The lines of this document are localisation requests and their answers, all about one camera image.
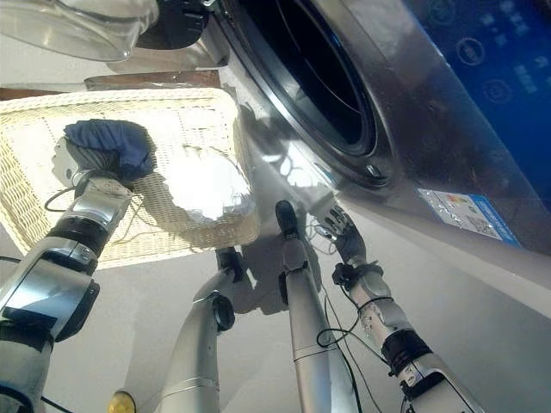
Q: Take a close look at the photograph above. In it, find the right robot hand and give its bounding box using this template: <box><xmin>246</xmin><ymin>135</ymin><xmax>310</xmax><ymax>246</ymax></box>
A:
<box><xmin>321</xmin><ymin>205</ymin><xmax>369</xmax><ymax>268</ymax></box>

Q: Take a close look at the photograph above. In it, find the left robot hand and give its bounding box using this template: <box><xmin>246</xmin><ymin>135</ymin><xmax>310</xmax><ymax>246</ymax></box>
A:
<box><xmin>52</xmin><ymin>135</ymin><xmax>126</xmax><ymax>185</ymax></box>

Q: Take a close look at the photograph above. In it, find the dark blue garment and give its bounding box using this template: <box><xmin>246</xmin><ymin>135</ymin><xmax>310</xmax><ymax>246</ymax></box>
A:
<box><xmin>64</xmin><ymin>119</ymin><xmax>157</xmax><ymax>182</ymax></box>

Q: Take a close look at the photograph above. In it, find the silver front-load washing machine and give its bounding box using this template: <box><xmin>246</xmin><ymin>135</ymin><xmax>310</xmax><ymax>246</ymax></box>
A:
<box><xmin>136</xmin><ymin>0</ymin><xmax>551</xmax><ymax>285</ymax></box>

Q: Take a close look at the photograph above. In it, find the transparent washing machine door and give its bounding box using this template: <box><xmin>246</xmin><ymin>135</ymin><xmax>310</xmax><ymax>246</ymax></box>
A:
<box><xmin>0</xmin><ymin>0</ymin><xmax>161</xmax><ymax>62</ymax></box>

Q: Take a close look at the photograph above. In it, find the dark right robot foot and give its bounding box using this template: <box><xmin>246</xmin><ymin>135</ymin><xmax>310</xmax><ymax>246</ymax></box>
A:
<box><xmin>274</xmin><ymin>200</ymin><xmax>300</xmax><ymax>240</ymax></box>

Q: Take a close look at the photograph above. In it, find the dark robot foot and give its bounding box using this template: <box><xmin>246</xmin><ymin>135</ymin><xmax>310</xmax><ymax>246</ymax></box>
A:
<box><xmin>274</xmin><ymin>200</ymin><xmax>300</xmax><ymax>240</ymax></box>
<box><xmin>214</xmin><ymin>245</ymin><xmax>245</xmax><ymax>283</ymax></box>

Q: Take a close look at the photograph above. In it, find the brown wooden board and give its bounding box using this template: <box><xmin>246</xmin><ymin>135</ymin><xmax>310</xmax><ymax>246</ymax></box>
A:
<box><xmin>0</xmin><ymin>68</ymin><xmax>226</xmax><ymax>101</ymax></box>

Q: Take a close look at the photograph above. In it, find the white wicker laundry basket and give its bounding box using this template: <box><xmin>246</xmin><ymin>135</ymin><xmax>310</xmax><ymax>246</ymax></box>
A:
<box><xmin>0</xmin><ymin>85</ymin><xmax>261</xmax><ymax>270</ymax></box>

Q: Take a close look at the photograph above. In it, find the silver right robot leg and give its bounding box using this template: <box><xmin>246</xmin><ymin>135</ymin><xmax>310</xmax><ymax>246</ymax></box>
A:
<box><xmin>278</xmin><ymin>235</ymin><xmax>359</xmax><ymax>413</ymax></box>

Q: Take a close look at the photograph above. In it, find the silver robot leg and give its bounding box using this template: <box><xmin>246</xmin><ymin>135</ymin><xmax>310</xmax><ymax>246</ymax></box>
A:
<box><xmin>278</xmin><ymin>235</ymin><xmax>359</xmax><ymax>413</ymax></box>
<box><xmin>125</xmin><ymin>274</ymin><xmax>237</xmax><ymax>413</ymax></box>

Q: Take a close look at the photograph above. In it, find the white garment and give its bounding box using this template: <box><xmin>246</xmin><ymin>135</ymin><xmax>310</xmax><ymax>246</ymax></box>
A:
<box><xmin>165</xmin><ymin>141</ymin><xmax>256</xmax><ymax>221</ymax></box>

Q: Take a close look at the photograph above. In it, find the blue white energy label sticker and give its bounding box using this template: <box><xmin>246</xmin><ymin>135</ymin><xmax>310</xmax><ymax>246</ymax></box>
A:
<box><xmin>415</xmin><ymin>187</ymin><xmax>524</xmax><ymax>249</ymax></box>

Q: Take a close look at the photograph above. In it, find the dark left robot foot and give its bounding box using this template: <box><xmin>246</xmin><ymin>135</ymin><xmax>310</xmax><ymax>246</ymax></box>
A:
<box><xmin>214</xmin><ymin>245</ymin><xmax>245</xmax><ymax>283</ymax></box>

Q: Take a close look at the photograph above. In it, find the silver left robot leg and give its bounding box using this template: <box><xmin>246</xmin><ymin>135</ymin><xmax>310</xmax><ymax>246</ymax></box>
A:
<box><xmin>125</xmin><ymin>274</ymin><xmax>237</xmax><ymax>413</ymax></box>

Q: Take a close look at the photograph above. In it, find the blue touch control panel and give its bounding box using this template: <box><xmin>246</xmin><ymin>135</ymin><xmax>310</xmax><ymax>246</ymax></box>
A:
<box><xmin>406</xmin><ymin>0</ymin><xmax>551</xmax><ymax>197</ymax></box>

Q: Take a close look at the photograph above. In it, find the yellow round object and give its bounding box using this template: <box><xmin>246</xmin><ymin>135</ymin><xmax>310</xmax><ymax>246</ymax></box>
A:
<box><xmin>107</xmin><ymin>388</ymin><xmax>137</xmax><ymax>413</ymax></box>

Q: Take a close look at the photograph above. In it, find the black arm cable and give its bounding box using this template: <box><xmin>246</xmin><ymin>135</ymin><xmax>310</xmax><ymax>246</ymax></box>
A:
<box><xmin>317</xmin><ymin>296</ymin><xmax>408</xmax><ymax>413</ymax></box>

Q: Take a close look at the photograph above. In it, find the dark drum opening ring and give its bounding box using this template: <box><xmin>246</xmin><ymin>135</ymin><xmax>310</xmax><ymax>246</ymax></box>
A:
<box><xmin>223</xmin><ymin>0</ymin><xmax>393</xmax><ymax>188</ymax></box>

